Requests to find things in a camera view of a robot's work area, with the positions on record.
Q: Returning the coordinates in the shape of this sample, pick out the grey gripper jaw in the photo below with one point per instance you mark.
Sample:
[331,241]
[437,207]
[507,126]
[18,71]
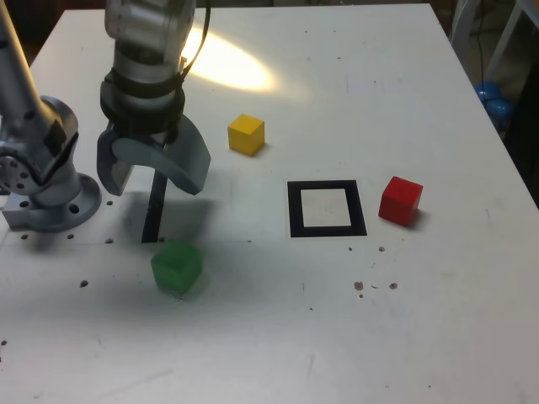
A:
[105,168]
[185,160]

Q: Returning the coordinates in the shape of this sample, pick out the green cube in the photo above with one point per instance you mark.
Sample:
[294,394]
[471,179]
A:
[177,265]

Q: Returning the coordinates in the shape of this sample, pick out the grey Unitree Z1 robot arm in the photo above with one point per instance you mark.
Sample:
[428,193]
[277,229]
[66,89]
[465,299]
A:
[42,126]

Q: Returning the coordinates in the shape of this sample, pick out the blue round object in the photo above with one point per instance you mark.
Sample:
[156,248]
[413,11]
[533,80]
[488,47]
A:
[499,109]

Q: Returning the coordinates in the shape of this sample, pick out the black tape square outline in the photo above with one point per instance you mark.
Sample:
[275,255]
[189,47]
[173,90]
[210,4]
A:
[295,210]

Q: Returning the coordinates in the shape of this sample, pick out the red cube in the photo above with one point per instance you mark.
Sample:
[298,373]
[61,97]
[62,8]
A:
[398,202]

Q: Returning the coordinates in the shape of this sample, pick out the yellow cube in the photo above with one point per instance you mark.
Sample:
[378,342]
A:
[246,134]

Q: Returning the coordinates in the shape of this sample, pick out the white metal frame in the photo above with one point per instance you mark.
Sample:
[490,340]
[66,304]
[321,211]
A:
[505,38]

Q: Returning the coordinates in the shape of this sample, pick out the black tape strip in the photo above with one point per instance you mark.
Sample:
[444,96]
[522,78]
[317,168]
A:
[152,219]

